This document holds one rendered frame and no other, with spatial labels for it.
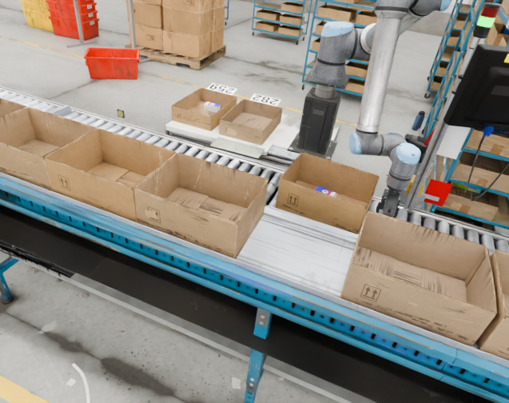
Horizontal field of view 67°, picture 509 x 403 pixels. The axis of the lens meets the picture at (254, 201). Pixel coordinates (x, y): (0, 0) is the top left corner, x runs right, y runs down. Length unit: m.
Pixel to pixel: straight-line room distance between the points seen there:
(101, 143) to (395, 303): 1.32
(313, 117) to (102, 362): 1.68
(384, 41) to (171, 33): 4.69
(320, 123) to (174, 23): 4.07
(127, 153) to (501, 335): 1.47
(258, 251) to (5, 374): 1.41
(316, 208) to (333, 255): 0.34
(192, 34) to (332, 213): 4.53
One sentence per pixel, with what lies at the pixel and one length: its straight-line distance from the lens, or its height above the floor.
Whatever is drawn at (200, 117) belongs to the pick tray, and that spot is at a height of 0.82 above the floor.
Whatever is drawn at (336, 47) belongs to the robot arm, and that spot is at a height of 1.35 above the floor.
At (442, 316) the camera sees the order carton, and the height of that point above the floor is 0.97.
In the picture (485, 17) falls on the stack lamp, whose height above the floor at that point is 1.62.
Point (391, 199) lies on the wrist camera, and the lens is 1.66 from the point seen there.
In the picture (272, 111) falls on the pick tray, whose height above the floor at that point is 0.81.
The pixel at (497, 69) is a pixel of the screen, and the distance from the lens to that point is 1.64.
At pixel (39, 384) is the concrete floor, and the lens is 2.20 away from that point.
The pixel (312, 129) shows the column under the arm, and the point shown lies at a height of 0.90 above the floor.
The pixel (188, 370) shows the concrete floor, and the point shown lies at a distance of 2.10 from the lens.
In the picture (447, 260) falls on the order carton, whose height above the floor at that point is 0.95.
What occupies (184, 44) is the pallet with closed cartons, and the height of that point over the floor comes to 0.31.
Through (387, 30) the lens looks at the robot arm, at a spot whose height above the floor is 1.55.
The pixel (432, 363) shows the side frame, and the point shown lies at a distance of 1.34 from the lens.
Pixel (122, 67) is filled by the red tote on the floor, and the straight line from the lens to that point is 5.40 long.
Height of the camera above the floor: 1.82
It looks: 36 degrees down
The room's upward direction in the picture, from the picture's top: 7 degrees clockwise
